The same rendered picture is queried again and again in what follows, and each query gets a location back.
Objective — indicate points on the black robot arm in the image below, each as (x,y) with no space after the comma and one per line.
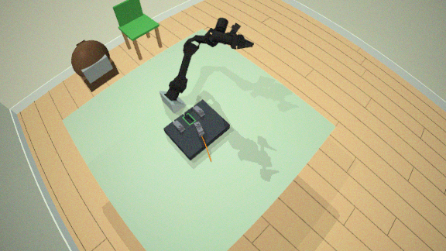
(179,84)

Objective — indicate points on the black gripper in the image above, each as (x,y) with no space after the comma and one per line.
(237,40)

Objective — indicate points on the grey micro servo with orange cable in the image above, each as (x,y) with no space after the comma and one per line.
(200,132)

